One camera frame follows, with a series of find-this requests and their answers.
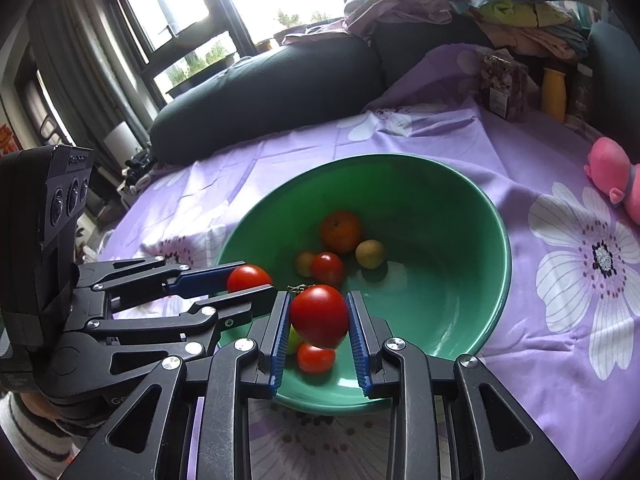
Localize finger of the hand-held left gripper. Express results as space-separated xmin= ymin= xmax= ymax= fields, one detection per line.
xmin=86 ymin=284 xmax=277 ymax=347
xmin=76 ymin=255 xmax=242 ymax=312

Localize yellow bottle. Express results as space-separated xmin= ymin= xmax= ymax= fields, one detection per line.
xmin=541 ymin=66 xmax=569 ymax=124

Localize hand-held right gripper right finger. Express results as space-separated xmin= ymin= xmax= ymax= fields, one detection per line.
xmin=345 ymin=290 xmax=581 ymax=480

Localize grey curtain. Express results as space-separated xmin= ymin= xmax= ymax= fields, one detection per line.
xmin=26 ymin=0 xmax=157 ymax=177

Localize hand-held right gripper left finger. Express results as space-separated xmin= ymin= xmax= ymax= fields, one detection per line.
xmin=60 ymin=290 xmax=293 ymax=480

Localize green bowl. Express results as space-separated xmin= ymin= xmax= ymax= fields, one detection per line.
xmin=216 ymin=153 xmax=513 ymax=416

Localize large red tomato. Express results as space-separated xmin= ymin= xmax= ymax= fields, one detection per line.
xmin=289 ymin=284 xmax=350 ymax=351

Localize clear dried snack bag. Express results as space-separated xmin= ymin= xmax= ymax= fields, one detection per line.
xmin=476 ymin=51 xmax=531 ymax=122

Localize yellow-green round fruit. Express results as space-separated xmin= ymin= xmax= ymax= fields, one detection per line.
xmin=355 ymin=239 xmax=386 ymax=269

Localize grey sofa cushion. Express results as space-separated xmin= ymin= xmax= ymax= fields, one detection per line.
xmin=586 ymin=21 xmax=640 ymax=138

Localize orange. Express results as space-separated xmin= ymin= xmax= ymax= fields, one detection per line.
xmin=320 ymin=210 xmax=364 ymax=255

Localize person's left forearm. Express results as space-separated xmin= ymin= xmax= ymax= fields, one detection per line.
xmin=0 ymin=389 xmax=109 ymax=480

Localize dark jar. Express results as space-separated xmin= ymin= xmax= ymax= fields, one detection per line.
xmin=567 ymin=62 xmax=597 ymax=129

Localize dark sofa cushion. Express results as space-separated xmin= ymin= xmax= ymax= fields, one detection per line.
xmin=149 ymin=44 xmax=387 ymax=167

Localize pink plush toy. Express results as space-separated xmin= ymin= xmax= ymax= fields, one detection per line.
xmin=584 ymin=136 xmax=640 ymax=226

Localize purple floral blanket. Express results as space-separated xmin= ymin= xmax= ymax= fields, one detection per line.
xmin=97 ymin=42 xmax=640 ymax=480

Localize small red tomato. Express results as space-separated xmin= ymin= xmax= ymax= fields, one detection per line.
xmin=296 ymin=342 xmax=337 ymax=375

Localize crumpled lilac cloth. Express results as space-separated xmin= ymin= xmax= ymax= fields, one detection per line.
xmin=281 ymin=0 xmax=457 ymax=47

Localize white cylinder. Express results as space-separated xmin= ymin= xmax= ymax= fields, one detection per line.
xmin=102 ymin=120 xmax=134 ymax=162

